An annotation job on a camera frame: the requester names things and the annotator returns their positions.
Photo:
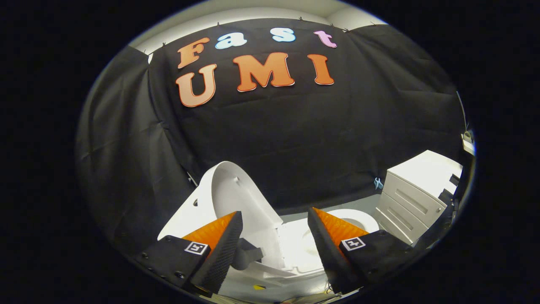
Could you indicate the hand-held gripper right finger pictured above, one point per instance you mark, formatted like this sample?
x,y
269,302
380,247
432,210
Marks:
x,y
333,266

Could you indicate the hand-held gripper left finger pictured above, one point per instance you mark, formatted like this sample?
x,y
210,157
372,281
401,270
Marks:
x,y
221,261

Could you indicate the white toilet seat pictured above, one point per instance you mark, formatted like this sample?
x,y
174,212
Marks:
x,y
363,217

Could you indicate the small blue clip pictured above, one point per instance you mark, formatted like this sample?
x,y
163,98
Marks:
x,y
378,184

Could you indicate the white drawer cabinet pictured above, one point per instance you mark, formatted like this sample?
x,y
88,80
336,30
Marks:
x,y
415,198

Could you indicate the black backdrop cloth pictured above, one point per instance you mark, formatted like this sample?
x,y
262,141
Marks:
x,y
295,139

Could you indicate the white shelf board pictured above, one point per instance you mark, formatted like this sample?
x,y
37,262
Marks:
x,y
468,146

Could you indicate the row of black cloth clips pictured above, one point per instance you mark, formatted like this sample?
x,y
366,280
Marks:
x,y
218,23

